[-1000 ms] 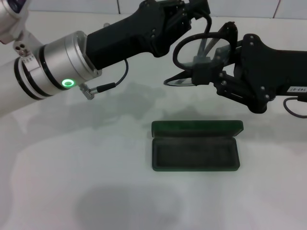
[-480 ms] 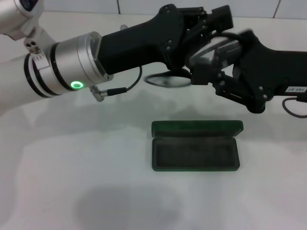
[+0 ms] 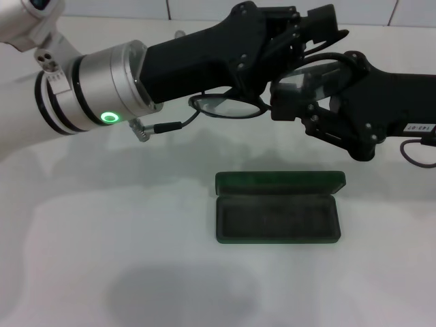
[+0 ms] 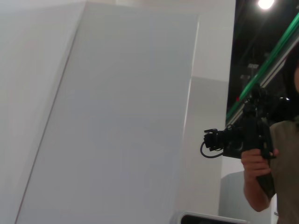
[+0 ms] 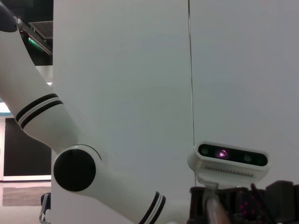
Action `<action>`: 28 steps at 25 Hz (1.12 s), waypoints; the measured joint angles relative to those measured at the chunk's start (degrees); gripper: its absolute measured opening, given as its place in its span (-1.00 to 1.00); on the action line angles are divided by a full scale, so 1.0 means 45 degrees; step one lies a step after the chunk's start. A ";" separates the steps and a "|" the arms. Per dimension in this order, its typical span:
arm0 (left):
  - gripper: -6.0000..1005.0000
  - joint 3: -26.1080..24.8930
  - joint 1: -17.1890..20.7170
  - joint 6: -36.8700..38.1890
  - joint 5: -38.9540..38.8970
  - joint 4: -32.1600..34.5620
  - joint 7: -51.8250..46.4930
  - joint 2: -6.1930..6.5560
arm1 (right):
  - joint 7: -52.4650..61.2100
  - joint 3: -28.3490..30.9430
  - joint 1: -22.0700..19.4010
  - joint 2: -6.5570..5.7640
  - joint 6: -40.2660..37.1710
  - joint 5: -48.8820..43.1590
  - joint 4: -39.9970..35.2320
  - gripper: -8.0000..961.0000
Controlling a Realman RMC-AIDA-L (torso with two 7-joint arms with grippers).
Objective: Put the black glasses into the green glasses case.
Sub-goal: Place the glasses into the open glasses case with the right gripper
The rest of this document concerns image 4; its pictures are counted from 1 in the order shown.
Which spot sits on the person's bare hand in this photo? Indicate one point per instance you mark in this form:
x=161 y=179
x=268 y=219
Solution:
x=254 y=165

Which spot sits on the round white ceiling lamp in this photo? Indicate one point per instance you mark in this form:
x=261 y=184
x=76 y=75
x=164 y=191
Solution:
x=266 y=3

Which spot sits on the green ceiling beam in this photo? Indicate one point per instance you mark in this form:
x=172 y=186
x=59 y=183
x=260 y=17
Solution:
x=275 y=50

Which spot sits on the black handheld control device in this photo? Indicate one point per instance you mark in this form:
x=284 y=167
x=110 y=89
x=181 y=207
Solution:
x=247 y=137

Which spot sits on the person's bare forearm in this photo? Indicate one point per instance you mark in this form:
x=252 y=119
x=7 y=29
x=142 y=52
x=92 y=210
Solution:
x=257 y=198

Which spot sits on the small red indicator light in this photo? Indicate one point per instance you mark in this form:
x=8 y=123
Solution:
x=237 y=99

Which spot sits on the person in olive shirt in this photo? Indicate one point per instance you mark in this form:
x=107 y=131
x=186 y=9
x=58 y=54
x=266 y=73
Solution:
x=287 y=151

